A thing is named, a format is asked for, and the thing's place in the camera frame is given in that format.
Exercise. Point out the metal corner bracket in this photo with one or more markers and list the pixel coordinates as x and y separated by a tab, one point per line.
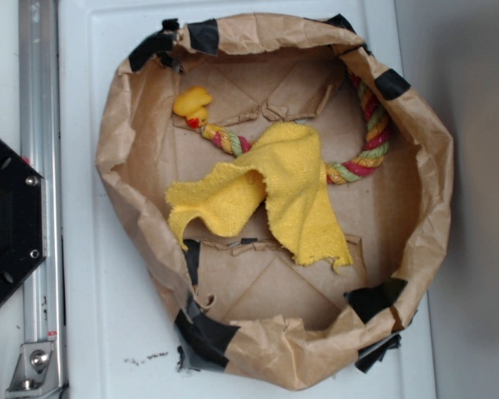
36	373

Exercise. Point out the white plastic tray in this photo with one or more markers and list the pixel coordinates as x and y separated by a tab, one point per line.
121	342

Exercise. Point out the brown paper bag bin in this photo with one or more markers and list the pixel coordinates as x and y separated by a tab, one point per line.
241	305

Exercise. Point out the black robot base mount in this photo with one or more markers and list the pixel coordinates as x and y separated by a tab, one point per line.
21	226

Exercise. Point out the aluminium extrusion rail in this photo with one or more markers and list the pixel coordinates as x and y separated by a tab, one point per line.
43	291

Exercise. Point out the yellow terry cloth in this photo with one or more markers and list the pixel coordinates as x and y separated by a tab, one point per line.
285	172

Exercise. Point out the yellow rubber duck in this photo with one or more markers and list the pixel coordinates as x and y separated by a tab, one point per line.
191	104

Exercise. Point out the multicolour braided rope toy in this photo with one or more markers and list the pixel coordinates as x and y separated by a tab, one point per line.
378	133

